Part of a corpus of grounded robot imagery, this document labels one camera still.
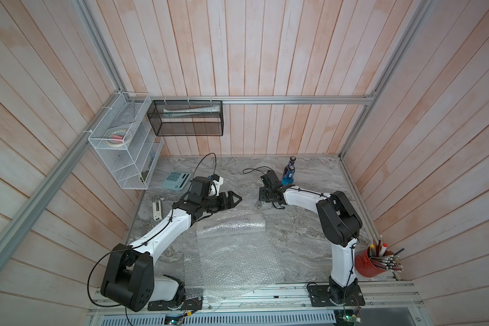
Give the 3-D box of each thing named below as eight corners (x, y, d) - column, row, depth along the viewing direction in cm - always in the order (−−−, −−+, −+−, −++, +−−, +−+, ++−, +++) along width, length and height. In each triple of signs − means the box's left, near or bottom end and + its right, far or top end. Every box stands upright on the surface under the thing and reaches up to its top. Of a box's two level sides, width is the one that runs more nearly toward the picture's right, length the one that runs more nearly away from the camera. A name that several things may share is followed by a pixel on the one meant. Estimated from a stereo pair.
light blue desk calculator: (163, 186, 109) (162, 183, 106) (173, 172, 115) (172, 168, 113) (182, 191, 107) (180, 187, 104) (190, 176, 113) (189, 172, 111)
